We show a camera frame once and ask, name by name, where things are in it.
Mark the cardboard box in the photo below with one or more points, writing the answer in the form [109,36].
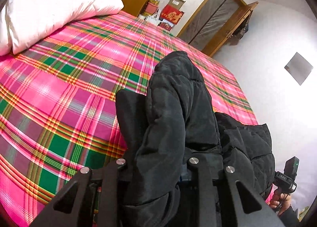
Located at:
[177,4]

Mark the wooden door frame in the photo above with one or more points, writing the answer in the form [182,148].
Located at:
[214,22]

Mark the pink plaid bed sheet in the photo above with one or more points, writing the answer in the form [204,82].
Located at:
[62,151]

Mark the grey wall panel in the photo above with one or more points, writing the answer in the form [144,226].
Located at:
[299,68]

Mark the right hand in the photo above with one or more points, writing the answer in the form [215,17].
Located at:
[280,202]

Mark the pink plastic bucket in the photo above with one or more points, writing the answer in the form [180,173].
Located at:
[151,8]

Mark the black puffer jacket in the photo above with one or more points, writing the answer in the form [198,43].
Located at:
[174,121]

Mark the red gift box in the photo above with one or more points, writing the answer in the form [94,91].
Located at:
[171,14]

